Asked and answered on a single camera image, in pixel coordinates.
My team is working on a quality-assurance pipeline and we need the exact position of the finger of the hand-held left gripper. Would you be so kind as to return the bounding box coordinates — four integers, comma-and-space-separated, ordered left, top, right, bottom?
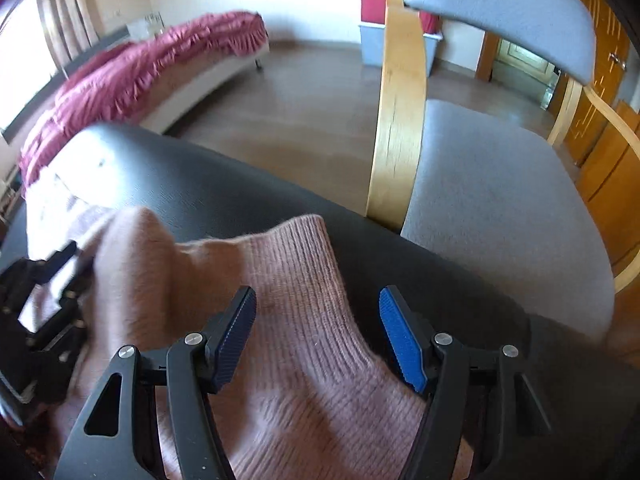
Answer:
27, 240, 96, 286

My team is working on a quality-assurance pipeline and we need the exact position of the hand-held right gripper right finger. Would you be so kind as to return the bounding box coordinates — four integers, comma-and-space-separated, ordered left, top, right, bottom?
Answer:
378, 285, 553, 480

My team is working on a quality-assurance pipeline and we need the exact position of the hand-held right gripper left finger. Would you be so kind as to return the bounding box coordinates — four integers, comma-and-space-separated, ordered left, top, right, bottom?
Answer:
52, 285, 258, 480

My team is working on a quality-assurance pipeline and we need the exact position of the pink knit sweater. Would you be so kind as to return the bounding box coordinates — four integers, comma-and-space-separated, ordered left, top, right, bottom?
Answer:
22, 160, 476, 480

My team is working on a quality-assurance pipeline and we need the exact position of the grey cushioned wooden armchair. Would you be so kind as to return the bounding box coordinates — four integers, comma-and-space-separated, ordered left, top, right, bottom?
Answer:
365, 0, 640, 343

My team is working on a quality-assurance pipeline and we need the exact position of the beige curtain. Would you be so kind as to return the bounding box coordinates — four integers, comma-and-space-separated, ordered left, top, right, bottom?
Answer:
35, 0, 101, 78

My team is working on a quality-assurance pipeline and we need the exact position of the wooden wardrobe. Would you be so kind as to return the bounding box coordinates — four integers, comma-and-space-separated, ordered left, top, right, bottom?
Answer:
575, 100, 640, 278

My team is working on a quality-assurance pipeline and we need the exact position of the grey-blue plastic storage bin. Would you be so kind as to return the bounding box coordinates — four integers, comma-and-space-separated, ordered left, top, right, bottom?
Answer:
359, 22, 443, 78

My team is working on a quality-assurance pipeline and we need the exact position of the red fabric storage box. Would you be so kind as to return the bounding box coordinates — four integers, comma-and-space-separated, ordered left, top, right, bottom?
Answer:
359, 0, 443, 36

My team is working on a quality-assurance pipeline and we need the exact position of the wooden panel door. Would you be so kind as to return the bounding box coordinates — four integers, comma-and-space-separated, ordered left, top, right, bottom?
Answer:
562, 0, 632, 167

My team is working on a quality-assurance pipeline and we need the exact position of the white bed frame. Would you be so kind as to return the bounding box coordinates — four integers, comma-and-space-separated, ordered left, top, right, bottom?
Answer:
140, 40, 272, 136

